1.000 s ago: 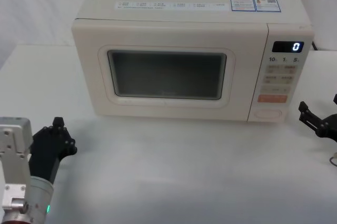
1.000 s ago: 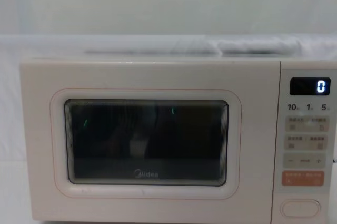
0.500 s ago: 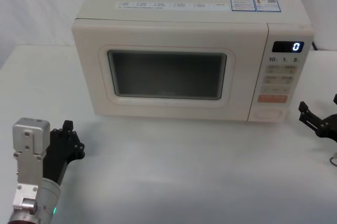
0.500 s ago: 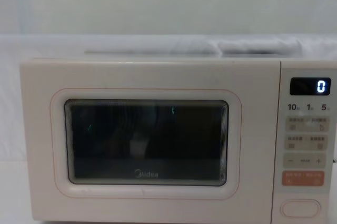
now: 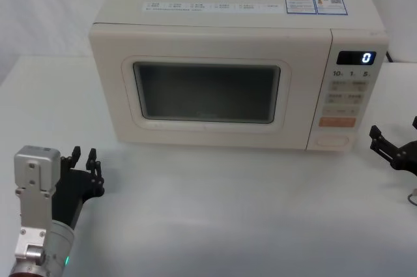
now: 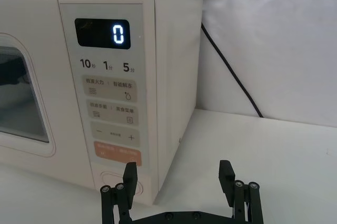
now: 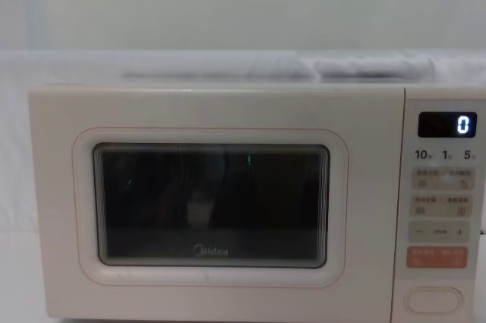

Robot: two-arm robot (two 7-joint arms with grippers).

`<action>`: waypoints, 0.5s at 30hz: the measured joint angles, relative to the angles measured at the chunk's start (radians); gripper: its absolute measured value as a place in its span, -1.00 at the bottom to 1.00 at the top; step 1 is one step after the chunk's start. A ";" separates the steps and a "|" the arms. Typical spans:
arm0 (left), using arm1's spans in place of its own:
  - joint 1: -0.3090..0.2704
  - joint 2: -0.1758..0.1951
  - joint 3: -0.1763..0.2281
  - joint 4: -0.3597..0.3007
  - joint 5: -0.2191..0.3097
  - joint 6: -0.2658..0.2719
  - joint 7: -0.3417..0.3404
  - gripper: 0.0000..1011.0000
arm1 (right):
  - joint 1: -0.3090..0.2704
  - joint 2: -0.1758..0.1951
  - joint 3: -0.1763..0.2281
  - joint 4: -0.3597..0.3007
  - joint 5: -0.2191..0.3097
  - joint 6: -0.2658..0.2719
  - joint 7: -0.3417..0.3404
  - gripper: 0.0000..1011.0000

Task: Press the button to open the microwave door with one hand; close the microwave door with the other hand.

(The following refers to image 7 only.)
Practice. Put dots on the cream microwave oven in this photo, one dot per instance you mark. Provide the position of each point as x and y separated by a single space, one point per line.
235 110

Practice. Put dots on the oven control panel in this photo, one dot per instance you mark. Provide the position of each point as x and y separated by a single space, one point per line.
440 209

